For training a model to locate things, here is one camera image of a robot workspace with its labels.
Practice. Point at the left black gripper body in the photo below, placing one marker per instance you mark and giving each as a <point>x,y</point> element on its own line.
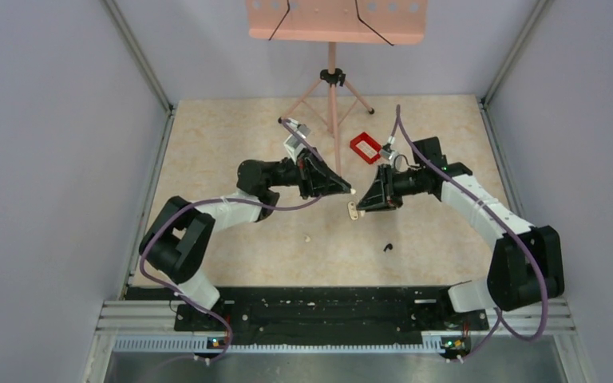
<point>299,173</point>

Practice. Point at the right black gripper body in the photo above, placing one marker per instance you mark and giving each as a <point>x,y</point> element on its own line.
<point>394,186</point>

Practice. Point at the beige earbud charging case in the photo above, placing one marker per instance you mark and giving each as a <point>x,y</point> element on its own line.
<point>353,212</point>

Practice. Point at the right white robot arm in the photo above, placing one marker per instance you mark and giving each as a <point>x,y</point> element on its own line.
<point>526,260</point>

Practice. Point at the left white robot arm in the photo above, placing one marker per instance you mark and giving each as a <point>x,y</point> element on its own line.
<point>177,241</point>

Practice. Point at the red plastic box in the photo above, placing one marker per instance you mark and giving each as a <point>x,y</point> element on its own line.
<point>366,147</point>

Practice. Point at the pink music stand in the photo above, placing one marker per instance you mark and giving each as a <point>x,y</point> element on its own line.
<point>389,23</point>

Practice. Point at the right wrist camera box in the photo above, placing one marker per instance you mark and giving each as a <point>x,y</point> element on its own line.
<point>387,152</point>

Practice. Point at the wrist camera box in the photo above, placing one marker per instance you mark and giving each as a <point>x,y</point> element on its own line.
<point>387,152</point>
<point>298,133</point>

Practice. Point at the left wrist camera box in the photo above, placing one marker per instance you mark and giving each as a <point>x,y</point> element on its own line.
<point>298,133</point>

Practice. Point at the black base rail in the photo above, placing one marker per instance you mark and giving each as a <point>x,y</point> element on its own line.
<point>324,316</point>

